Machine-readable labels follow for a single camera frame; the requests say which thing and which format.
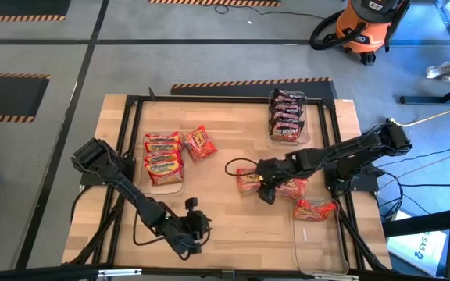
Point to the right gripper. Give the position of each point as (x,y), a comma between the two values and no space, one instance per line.
(276,169)

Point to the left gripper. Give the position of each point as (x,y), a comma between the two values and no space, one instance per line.
(197,228)

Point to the orange Saucy Noods packet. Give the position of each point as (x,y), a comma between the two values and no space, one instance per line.
(293,189)
(201,143)
(248,183)
(313,210)

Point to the red beef ramen packet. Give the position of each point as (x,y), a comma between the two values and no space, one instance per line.
(162,157)
(163,147)
(162,137)
(165,173)

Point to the black Fire Noodle packet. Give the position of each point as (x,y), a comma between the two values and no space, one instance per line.
(287,130)
(286,117)
(286,109)
(289,93)
(287,102)

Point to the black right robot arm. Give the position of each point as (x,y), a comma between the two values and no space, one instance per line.
(346,150)

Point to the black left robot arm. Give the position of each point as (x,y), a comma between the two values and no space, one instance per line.
(131,191)

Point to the clear plastic bin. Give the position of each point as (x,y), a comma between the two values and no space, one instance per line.
(318,246)
(289,145)
(162,190)

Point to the hazard-striped black floor mat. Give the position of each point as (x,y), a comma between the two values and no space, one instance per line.
(213,2)
(256,90)
(6,95)
(14,9)

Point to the black beam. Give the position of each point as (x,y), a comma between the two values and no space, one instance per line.
(424,224)

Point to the white blue printed box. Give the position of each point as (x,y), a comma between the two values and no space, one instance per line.
(420,246)

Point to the black desk leg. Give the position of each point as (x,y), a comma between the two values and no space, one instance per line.
(424,100)

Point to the orange shop vacuum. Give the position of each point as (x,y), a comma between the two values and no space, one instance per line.
(361,27)

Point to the person's shoe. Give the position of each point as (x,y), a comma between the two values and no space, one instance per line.
(441,71)

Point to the silver metal bracket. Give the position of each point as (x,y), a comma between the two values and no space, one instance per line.
(119,272)

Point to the black table frame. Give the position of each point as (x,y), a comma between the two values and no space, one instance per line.
(209,99)

